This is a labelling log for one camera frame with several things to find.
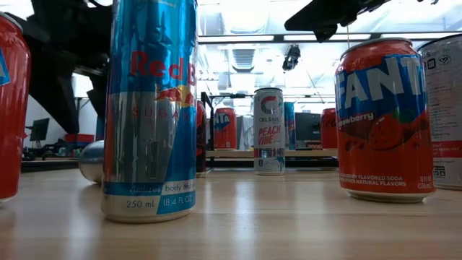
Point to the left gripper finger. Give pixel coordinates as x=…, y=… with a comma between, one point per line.
x=57, y=86
x=102, y=95

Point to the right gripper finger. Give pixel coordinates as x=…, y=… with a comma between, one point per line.
x=303, y=22

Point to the white Celsius peach can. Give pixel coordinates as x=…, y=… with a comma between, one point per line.
x=269, y=133
x=444, y=108

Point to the red Fanta strawberry can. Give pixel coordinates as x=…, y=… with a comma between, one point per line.
x=225, y=128
x=384, y=126
x=12, y=108

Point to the small black monitor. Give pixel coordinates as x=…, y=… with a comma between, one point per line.
x=39, y=129

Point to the ceiling air vent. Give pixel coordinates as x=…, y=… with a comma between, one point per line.
x=243, y=57

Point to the person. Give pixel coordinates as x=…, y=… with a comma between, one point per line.
x=248, y=131

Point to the black overhead camera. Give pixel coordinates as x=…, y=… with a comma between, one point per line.
x=291, y=59

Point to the black metal shelf frame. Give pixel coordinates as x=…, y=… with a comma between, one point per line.
x=210, y=122

